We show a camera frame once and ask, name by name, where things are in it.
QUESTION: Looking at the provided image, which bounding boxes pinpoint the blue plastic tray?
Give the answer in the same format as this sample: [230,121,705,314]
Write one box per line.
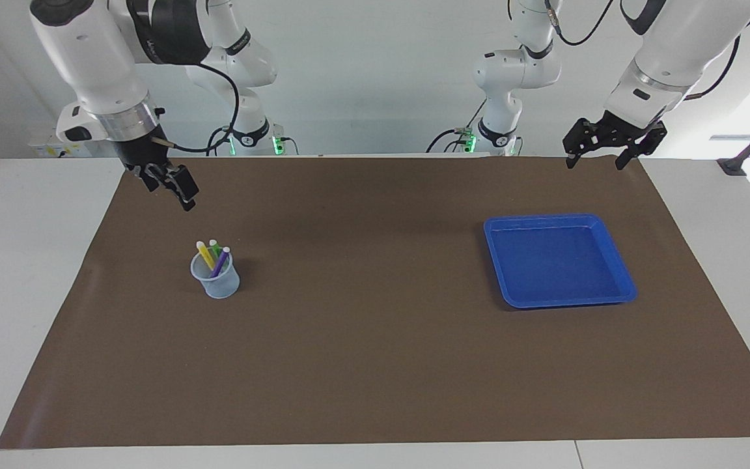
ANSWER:
[483,213,638,309]

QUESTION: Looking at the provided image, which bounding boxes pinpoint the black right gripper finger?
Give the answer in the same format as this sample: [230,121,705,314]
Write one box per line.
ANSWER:
[157,163,201,213]
[126,163,161,194]

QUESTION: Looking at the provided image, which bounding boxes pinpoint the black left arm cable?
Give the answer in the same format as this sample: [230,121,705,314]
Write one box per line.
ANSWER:
[543,0,742,102]

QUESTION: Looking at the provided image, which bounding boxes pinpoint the black base cable bundle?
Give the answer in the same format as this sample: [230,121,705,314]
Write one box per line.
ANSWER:
[426,98,488,154]
[206,125,299,157]

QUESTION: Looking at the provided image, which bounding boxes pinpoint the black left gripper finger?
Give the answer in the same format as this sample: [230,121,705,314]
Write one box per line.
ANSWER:
[562,118,605,171]
[614,121,669,172]

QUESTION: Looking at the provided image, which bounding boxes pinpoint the white power strip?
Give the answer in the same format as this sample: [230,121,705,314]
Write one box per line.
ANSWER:
[29,130,120,159]

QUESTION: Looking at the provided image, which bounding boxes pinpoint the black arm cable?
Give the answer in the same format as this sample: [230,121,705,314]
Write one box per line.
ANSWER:
[154,62,242,154]
[543,0,742,102]

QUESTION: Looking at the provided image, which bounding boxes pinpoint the brown table mat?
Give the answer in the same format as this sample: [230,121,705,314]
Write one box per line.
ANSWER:
[0,155,750,450]

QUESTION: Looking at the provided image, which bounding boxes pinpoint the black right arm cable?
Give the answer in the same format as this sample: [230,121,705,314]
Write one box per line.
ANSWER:
[154,62,242,154]

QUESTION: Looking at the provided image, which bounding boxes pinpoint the translucent plastic cup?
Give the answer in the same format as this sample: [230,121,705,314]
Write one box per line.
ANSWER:
[190,251,241,300]

